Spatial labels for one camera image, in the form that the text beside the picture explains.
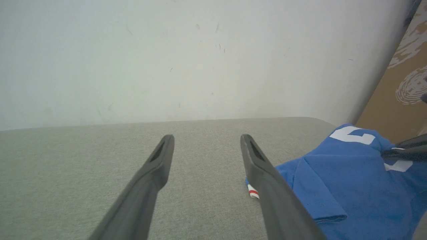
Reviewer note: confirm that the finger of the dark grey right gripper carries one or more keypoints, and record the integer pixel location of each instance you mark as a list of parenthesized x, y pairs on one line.
[(410, 154), (415, 142)]

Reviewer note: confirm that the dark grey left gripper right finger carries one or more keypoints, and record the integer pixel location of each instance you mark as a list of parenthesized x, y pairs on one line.
[(280, 206)]

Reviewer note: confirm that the blue basketball jersey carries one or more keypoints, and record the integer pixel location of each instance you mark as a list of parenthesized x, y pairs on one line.
[(350, 186)]

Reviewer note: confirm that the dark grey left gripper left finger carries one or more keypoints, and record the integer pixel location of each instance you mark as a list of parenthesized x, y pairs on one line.
[(140, 200)]

